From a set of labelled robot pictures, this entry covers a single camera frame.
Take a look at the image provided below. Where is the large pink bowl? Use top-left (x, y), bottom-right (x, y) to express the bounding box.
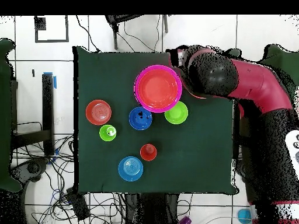
top-left (133, 64), bottom-right (183, 113)

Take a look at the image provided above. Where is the dark blue bowl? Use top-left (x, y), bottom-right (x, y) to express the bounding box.
top-left (128, 106), bottom-right (153, 131)

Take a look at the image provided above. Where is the orange cup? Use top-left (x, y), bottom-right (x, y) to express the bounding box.
top-left (140, 143), bottom-right (158, 162)

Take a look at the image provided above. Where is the green bowl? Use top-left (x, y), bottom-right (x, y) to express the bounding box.
top-left (164, 101), bottom-right (189, 125)

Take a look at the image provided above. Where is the green cup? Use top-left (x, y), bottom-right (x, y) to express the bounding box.
top-left (99, 124), bottom-right (117, 142)

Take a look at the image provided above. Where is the small light blue bowl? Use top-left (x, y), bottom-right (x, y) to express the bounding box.
top-left (117, 156), bottom-right (144, 182)

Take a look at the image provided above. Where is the small orange bowl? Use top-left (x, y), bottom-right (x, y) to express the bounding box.
top-left (85, 99), bottom-right (112, 126)

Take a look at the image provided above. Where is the dark green table cloth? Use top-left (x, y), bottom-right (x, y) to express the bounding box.
top-left (72, 45), bottom-right (241, 195)

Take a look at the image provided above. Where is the black power strip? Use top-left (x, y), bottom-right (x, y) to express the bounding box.
top-left (66, 187), bottom-right (91, 221)

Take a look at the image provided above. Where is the blue cup on floor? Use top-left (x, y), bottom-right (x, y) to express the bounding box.
top-left (237, 208), bottom-right (253, 224)

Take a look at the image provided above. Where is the green cloth on side table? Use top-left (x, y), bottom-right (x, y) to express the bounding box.
top-left (259, 44), bottom-right (299, 78)
top-left (0, 38), bottom-right (23, 193)

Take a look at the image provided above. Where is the cable tangle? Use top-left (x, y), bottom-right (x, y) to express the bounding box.
top-left (11, 134), bottom-right (127, 224)

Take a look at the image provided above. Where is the black table frame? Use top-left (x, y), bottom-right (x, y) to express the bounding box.
top-left (10, 72), bottom-right (57, 156)

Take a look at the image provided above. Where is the grey pedestal foot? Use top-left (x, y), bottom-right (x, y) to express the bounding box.
top-left (9, 157), bottom-right (50, 183)

